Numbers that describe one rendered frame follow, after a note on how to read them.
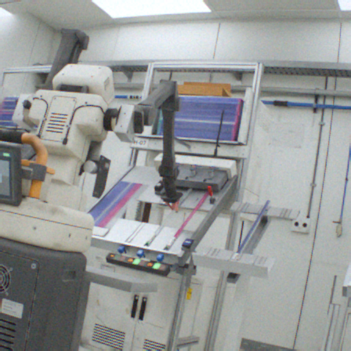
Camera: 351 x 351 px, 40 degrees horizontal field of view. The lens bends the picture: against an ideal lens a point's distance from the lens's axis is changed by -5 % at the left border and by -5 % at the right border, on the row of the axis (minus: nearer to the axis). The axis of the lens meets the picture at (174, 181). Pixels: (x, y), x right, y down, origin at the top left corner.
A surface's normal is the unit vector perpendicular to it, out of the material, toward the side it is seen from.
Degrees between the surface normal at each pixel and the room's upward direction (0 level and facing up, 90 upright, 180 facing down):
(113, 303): 90
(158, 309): 90
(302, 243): 90
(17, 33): 90
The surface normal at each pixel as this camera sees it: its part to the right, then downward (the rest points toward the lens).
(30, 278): -0.22, -0.17
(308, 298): -0.45, -0.20
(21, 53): 0.87, 0.11
